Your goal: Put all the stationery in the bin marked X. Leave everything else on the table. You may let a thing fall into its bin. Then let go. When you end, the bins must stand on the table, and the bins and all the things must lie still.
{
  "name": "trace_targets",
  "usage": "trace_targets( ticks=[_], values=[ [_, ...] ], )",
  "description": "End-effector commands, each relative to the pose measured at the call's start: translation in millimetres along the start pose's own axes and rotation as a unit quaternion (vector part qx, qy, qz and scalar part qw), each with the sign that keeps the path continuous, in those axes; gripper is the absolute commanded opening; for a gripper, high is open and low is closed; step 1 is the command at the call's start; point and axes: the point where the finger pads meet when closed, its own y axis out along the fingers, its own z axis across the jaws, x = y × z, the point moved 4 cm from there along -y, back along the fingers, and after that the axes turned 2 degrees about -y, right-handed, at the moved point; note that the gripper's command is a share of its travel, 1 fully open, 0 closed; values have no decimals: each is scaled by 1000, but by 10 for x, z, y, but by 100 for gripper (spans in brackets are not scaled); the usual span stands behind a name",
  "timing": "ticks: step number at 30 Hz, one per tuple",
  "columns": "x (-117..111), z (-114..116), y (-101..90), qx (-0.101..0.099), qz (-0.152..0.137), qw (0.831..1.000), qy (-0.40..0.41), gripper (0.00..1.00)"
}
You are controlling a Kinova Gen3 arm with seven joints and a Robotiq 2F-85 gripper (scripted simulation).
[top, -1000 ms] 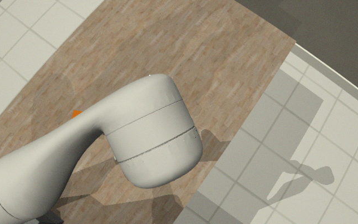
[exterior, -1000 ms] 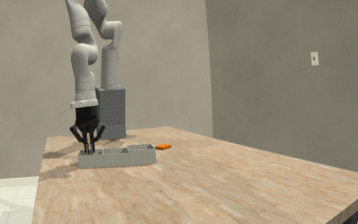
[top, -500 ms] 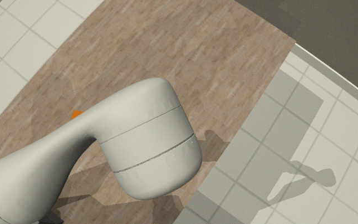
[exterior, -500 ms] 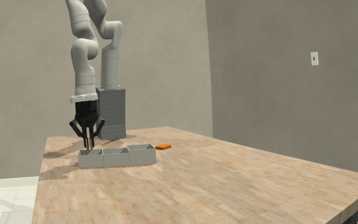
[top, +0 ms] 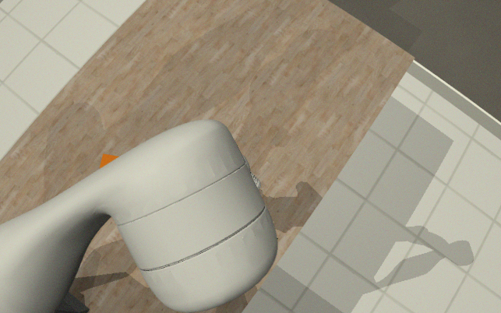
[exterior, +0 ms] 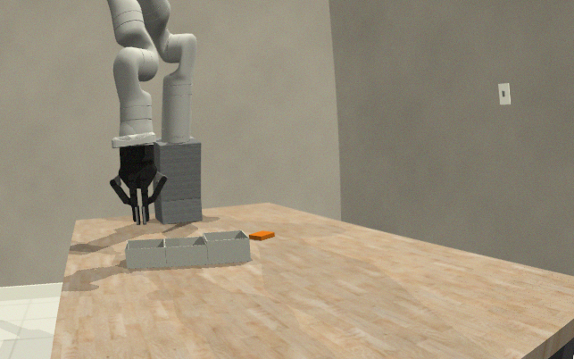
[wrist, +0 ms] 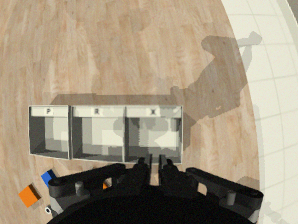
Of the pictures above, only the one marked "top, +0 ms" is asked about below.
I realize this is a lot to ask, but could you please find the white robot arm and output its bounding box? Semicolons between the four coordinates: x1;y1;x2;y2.
0;119;277;313

